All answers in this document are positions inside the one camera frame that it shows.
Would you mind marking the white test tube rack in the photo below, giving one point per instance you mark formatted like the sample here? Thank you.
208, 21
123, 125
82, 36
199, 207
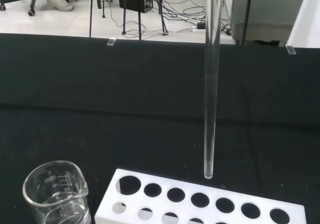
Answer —
185, 210

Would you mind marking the clear glass beaker with water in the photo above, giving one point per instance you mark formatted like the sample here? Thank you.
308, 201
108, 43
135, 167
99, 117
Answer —
56, 196

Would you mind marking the black power adapter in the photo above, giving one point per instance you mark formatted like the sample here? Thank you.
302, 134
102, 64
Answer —
201, 25

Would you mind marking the white power strip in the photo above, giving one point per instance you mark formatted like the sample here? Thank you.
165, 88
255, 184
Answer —
193, 30

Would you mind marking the grey cabinet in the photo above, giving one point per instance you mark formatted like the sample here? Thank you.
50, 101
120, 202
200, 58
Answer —
265, 6

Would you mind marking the black tripod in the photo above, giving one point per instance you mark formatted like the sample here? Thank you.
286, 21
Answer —
124, 14
91, 9

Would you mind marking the clear cloth clip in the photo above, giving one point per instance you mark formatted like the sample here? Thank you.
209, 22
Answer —
291, 50
111, 41

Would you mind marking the pale board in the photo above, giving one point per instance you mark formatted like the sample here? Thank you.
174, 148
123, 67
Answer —
310, 14

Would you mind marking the black bench cloth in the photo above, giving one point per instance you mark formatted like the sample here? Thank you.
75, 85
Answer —
100, 96

